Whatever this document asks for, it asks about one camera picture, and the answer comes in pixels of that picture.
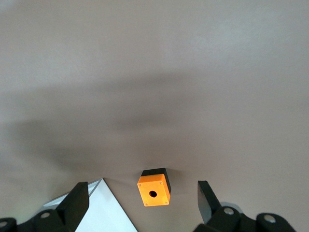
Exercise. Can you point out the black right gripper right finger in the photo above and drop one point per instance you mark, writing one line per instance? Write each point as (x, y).
(217, 217)

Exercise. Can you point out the white drawer cabinet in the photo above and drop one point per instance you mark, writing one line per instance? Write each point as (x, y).
(106, 212)

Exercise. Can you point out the orange button enclosure box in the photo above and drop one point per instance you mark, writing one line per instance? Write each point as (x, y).
(154, 186)

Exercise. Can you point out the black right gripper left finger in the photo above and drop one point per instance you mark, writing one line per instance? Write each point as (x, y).
(70, 207)

